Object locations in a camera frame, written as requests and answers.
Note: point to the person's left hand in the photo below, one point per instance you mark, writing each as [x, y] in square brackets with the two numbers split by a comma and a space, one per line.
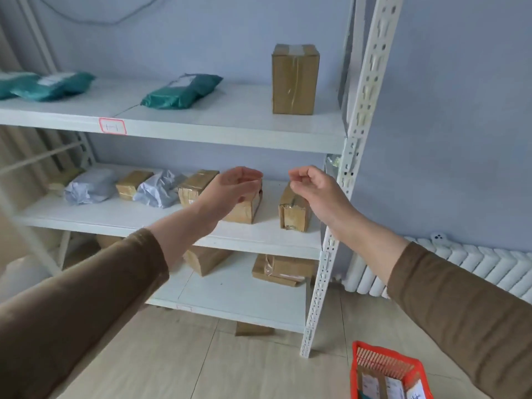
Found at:
[224, 191]

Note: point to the person's right hand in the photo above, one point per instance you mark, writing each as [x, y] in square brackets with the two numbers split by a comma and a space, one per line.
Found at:
[324, 199]

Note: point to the cardboard box with torn flap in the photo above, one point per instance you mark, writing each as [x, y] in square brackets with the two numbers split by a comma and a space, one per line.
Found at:
[245, 211]

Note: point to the narrow cardboard box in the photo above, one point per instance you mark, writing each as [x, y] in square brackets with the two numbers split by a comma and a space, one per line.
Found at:
[193, 184]

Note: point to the long taped cardboard box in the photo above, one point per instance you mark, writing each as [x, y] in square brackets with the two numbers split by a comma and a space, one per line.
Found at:
[293, 213]

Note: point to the grey mailer bag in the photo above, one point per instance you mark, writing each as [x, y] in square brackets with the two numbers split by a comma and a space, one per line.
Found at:
[160, 189]
[89, 186]

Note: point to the white metal shelving rack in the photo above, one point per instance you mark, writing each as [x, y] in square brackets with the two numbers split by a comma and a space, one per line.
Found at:
[249, 116]

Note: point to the small box shelf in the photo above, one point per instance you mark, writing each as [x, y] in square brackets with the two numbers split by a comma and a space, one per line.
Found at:
[133, 184]

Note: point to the teal mailer bag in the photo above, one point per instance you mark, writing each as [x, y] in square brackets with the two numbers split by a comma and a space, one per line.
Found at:
[12, 85]
[54, 87]
[178, 95]

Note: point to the large cardboard box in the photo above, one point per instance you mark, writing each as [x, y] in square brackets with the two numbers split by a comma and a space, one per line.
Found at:
[295, 78]

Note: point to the red plastic basket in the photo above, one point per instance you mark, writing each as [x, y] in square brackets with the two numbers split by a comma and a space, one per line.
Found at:
[386, 359]

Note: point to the person's right forearm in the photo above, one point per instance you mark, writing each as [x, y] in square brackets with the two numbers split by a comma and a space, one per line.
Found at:
[457, 295]

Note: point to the person's left forearm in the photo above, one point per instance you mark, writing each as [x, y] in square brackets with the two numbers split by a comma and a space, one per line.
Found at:
[83, 295]

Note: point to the green white tape scrap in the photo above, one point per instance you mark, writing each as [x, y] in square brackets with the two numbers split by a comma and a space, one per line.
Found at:
[332, 162]

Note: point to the small white power socket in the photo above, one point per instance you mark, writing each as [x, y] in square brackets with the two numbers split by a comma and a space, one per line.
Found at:
[438, 237]

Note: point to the white radiator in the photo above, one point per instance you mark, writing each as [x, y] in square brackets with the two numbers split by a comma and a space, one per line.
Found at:
[490, 265]

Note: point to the white paper sign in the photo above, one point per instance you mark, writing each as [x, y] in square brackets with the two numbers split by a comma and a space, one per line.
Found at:
[417, 390]

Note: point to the white plastic container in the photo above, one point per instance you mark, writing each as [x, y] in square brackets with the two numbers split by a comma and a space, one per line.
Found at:
[21, 280]

